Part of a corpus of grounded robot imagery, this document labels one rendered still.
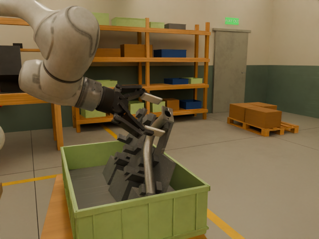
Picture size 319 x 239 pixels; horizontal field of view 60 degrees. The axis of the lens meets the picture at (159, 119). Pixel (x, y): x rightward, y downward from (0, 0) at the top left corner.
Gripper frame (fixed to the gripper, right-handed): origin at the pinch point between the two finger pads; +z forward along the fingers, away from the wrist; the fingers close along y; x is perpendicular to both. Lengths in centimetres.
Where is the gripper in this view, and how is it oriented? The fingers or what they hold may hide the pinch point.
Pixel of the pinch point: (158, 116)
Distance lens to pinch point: 89.7
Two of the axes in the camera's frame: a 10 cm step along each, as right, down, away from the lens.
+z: 8.6, 2.6, 4.3
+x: -5.0, 5.3, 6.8
